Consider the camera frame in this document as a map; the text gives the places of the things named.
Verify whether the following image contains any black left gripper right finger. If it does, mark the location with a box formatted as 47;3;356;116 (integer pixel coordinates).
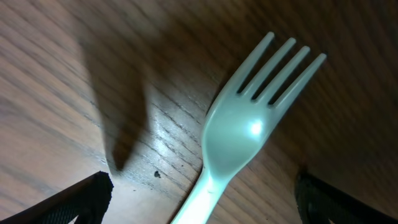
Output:
294;172;397;224

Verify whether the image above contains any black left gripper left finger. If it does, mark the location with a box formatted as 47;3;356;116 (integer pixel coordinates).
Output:
1;171;114;224

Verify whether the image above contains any white plastic fork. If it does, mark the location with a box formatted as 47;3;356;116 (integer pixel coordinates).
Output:
172;32;326;223

